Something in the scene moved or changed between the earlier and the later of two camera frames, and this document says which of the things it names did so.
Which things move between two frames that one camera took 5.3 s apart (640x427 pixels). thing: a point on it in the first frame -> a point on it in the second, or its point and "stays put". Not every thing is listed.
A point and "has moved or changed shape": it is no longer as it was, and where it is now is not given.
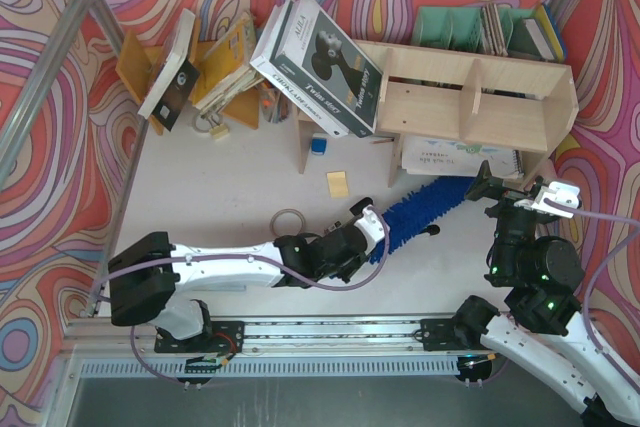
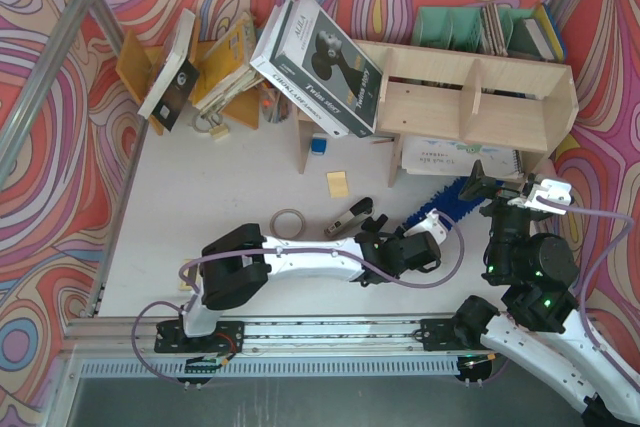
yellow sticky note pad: x=337 y=184 stays put
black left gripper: x=354 y=238 -> x=373 y=235
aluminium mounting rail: x=278 y=337 stays put
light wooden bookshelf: x=495 y=102 stays put
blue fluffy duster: x=422 y=208 has moved or changed shape
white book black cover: x=175 y=80 stays put
